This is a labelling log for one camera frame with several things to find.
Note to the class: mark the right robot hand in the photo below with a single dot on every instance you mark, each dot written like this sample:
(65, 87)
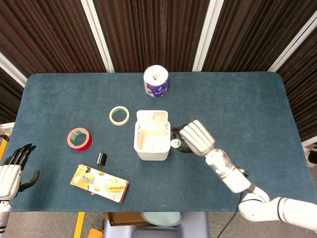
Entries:
(196, 137)

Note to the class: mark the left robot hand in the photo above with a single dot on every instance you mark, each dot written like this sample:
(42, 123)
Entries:
(15, 166)

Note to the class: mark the white round cap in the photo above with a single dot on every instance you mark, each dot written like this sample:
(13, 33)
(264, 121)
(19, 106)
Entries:
(176, 143)

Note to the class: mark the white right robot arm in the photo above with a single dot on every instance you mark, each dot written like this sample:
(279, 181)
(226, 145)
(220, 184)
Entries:
(247, 183)

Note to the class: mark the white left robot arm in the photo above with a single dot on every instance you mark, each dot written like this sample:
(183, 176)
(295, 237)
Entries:
(3, 213)

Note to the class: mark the blue table cloth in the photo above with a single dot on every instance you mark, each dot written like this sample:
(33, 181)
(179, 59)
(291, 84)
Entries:
(223, 111)

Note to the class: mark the small white lidded bin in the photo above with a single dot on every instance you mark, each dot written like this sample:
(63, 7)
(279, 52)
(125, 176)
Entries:
(152, 143)

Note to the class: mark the purple wrapped tissue roll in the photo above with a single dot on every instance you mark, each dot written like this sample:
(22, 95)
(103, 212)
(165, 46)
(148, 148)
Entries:
(156, 85)

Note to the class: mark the red tape roll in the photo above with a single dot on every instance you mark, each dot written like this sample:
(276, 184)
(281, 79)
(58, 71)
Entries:
(79, 139)

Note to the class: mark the cream masking tape roll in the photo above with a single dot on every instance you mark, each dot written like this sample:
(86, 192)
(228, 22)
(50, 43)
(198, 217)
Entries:
(119, 116)

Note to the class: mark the orange egg roll box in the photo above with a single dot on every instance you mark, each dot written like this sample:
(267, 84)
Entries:
(99, 183)

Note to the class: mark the small black cylinder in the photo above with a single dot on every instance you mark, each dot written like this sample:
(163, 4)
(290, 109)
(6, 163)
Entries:
(101, 159)

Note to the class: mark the pale green plate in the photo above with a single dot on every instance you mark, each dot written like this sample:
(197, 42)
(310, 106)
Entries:
(162, 218)

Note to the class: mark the grey plastic stool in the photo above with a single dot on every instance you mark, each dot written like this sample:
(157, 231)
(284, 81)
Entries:
(158, 229)

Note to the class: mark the orange object on floor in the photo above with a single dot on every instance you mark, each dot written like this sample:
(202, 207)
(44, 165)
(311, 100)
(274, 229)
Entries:
(95, 233)

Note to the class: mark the brown cardboard box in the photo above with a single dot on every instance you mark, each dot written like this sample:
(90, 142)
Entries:
(123, 218)

